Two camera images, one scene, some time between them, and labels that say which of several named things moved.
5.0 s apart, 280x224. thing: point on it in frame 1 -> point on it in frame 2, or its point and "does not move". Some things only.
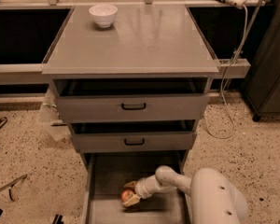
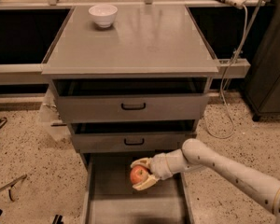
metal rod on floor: [9, 184] does not move
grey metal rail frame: [34, 72] does not move
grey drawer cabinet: [133, 81] does not move
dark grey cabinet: [267, 82] does not move
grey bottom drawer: [108, 172] does not move
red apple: [126, 194] -> [138, 174]
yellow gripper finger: [131, 185] -> [145, 161]
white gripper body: [141, 188] -> [159, 166]
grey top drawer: [112, 100] does not move
